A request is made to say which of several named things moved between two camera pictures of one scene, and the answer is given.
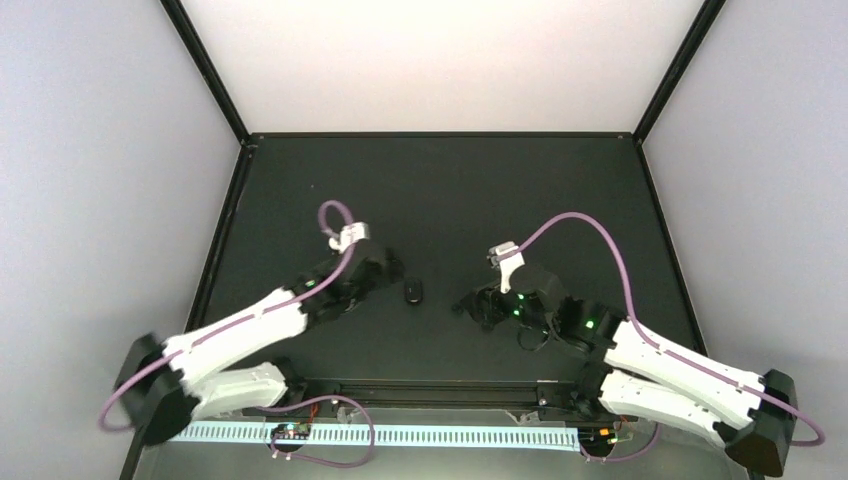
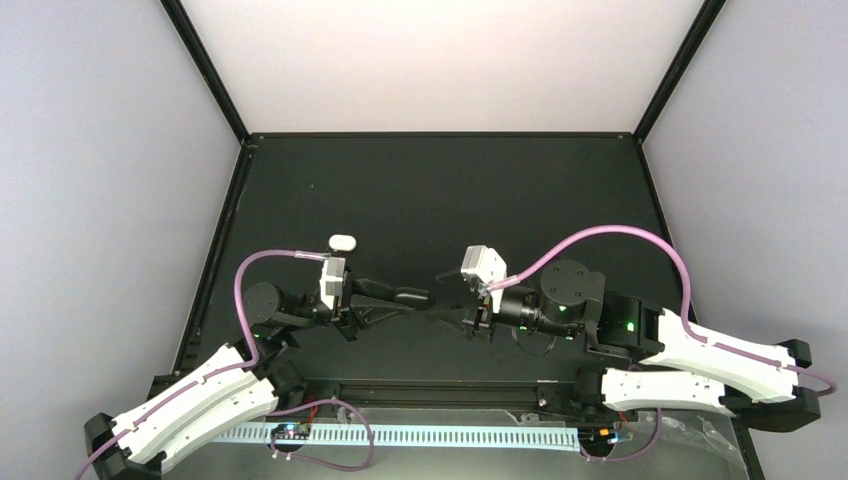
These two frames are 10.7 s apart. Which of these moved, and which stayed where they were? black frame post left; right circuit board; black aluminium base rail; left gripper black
Moved: left gripper black
Stayed: black aluminium base rail; right circuit board; black frame post left
